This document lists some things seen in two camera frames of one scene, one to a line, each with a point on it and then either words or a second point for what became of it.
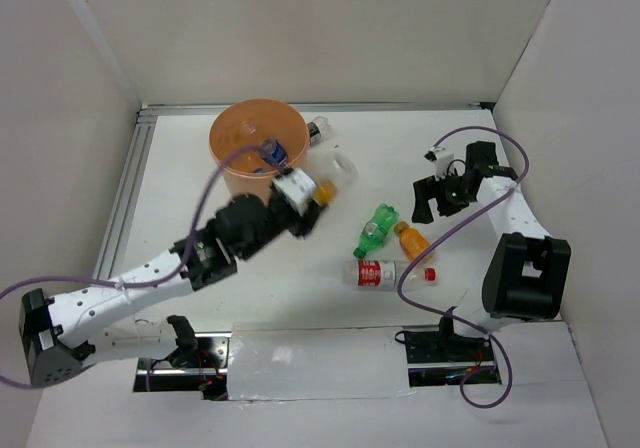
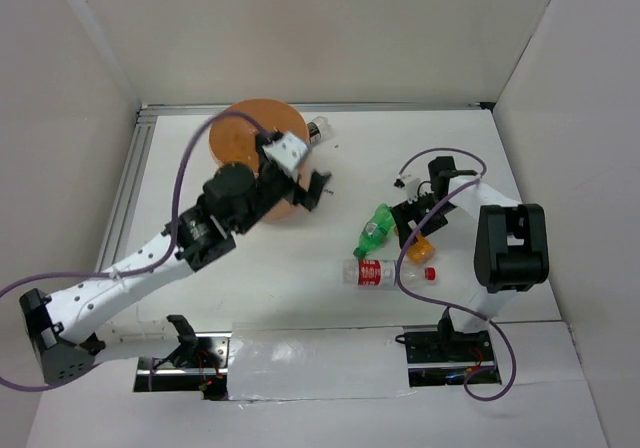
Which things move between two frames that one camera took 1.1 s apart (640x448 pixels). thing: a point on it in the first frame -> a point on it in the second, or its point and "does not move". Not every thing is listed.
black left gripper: [305, 226] -> [309, 197]
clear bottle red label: [383, 275] does not move
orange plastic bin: [235, 139] does not move
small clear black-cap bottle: [318, 129] does not move
